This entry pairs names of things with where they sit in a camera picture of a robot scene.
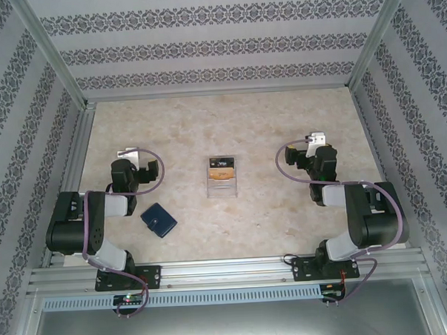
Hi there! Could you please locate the black printed credit card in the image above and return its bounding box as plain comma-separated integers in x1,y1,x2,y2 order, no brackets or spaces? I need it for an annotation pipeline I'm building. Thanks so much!
208,156,234,169

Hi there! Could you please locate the purple cable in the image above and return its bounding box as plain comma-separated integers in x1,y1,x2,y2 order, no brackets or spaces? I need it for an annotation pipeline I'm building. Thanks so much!
275,132,408,308
76,147,172,321

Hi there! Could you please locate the grey slotted cable duct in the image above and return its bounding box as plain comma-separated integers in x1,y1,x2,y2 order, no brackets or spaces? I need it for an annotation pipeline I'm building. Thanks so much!
42,284,322,313

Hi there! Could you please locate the gold credit card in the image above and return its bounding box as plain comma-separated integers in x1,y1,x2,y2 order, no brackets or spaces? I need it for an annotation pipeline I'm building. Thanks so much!
207,166,235,182

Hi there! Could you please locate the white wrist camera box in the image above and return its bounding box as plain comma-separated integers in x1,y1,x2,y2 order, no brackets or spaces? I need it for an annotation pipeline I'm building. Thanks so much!
116,147,140,168
305,131,328,158

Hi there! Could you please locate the navy blue card holder wallet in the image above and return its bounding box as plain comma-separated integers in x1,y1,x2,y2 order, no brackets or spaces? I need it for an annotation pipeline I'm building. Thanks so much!
139,202,179,241

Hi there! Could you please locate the aluminium back rail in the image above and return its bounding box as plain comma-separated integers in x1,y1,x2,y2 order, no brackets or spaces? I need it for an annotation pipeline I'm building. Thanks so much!
85,82,353,105

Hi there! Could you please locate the aluminium side rail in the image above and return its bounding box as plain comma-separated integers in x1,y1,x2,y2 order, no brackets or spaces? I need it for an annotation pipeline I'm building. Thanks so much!
35,104,103,268
351,87,424,251

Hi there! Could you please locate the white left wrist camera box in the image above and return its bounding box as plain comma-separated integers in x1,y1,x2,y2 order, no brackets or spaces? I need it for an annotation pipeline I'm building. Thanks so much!
116,147,140,168

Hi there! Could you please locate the aluminium frame post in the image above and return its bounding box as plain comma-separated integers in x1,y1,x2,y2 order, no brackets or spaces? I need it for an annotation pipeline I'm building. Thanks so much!
10,0,90,113
344,0,417,91

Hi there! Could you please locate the clear acrylic card stand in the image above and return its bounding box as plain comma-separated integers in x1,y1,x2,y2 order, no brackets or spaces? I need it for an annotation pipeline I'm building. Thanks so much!
204,154,239,201

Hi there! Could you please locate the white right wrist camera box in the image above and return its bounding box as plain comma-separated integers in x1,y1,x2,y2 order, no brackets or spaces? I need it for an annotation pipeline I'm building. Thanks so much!
305,131,328,158

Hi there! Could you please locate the grey metal sheet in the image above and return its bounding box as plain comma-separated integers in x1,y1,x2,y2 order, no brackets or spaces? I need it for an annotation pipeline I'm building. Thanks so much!
13,274,447,335

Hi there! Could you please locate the aluminium front rail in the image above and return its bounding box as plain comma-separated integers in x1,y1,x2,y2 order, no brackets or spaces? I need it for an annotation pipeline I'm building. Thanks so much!
25,250,431,296

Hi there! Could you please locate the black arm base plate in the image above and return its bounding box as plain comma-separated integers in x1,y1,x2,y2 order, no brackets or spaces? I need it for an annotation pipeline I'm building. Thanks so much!
93,265,163,293
292,253,361,283

